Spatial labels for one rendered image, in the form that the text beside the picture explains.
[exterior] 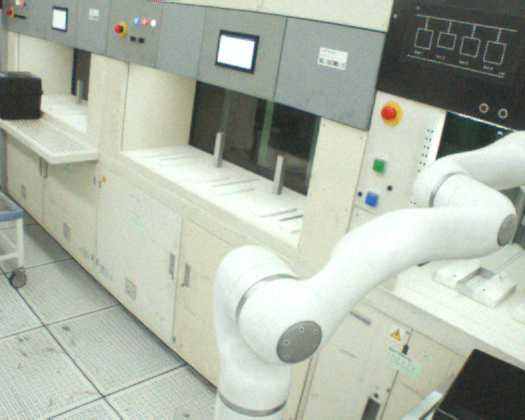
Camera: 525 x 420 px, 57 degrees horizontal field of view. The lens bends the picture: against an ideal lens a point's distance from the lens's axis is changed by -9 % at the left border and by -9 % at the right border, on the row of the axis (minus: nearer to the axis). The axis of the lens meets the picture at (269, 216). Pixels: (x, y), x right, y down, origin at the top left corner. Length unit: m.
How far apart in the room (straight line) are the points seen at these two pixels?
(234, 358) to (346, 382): 0.91
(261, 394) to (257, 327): 0.15
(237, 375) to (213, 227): 1.20
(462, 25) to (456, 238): 0.65
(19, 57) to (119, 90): 1.48
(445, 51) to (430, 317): 0.70
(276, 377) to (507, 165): 0.54
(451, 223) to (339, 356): 0.93
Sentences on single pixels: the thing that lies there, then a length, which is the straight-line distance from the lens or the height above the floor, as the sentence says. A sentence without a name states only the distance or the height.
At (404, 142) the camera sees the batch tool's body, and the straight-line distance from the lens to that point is 1.40.
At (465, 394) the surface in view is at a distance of 1.29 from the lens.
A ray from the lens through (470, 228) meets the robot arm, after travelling 0.84.
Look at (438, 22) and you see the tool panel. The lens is 1.37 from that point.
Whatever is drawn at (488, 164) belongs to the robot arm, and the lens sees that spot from 0.96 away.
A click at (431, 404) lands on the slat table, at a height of 0.76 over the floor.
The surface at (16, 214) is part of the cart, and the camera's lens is 2.82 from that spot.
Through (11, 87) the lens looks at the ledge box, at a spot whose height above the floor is 1.00.
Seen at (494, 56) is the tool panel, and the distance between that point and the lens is 1.30.
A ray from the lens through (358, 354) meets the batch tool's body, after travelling 1.63.
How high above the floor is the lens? 1.52
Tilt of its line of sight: 21 degrees down
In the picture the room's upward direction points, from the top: 10 degrees clockwise
